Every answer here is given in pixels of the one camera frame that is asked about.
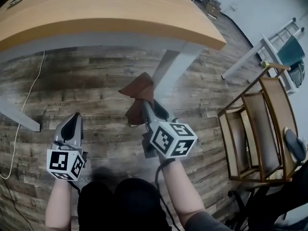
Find person's left forearm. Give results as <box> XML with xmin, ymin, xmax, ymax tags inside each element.
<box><xmin>45</xmin><ymin>178</ymin><xmax>80</xmax><ymax>231</ymax></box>

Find black domed appliance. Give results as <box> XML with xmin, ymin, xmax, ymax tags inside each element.
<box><xmin>288</xmin><ymin>59</ymin><xmax>308</xmax><ymax>89</ymax></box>

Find brown cloth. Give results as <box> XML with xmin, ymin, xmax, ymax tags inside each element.
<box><xmin>118</xmin><ymin>72</ymin><xmax>156</xmax><ymax>127</ymax></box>

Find grey slipper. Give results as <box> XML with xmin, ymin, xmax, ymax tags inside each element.
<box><xmin>282</xmin><ymin>127</ymin><xmax>308</xmax><ymax>163</ymax></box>

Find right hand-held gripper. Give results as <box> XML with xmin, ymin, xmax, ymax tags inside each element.
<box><xmin>141</xmin><ymin>99</ymin><xmax>199</xmax><ymax>160</ymax></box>

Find long white cable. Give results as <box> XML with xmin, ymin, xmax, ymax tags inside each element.
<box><xmin>0</xmin><ymin>51</ymin><xmax>46</xmax><ymax>180</ymax></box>

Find person's grey shirt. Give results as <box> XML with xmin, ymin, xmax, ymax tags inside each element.
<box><xmin>184</xmin><ymin>209</ymin><xmax>231</xmax><ymax>231</ymax></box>

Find person's right forearm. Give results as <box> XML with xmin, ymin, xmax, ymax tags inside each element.
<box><xmin>157</xmin><ymin>157</ymin><xmax>207</xmax><ymax>226</ymax></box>

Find cardboard box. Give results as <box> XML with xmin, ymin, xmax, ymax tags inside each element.
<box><xmin>201</xmin><ymin>0</ymin><xmax>221</xmax><ymax>15</ymax></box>

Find person's black trousers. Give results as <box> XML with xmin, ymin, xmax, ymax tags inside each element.
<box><xmin>77</xmin><ymin>178</ymin><xmax>169</xmax><ymax>231</ymax></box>

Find white side table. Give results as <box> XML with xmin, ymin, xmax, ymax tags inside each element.
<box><xmin>221</xmin><ymin>34</ymin><xmax>299</xmax><ymax>95</ymax></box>

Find gold shelf cart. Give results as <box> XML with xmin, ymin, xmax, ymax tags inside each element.
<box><xmin>217</xmin><ymin>61</ymin><xmax>304</xmax><ymax>184</ymax></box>

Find wooden table with white legs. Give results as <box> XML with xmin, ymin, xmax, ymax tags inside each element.
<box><xmin>0</xmin><ymin>0</ymin><xmax>227</xmax><ymax>132</ymax></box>

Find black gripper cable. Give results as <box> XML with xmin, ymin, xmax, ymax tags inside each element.
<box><xmin>155</xmin><ymin>164</ymin><xmax>181</xmax><ymax>231</ymax></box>
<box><xmin>71</xmin><ymin>181</ymin><xmax>82</xmax><ymax>194</ymax></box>

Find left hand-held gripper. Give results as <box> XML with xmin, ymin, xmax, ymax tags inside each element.
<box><xmin>46</xmin><ymin>112</ymin><xmax>89</xmax><ymax>182</ymax></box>

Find black floor cable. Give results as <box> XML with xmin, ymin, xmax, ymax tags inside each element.
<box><xmin>0</xmin><ymin>177</ymin><xmax>39</xmax><ymax>231</ymax></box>

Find aluminium ladder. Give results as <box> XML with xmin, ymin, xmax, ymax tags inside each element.
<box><xmin>264</xmin><ymin>17</ymin><xmax>306</xmax><ymax>48</ymax></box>

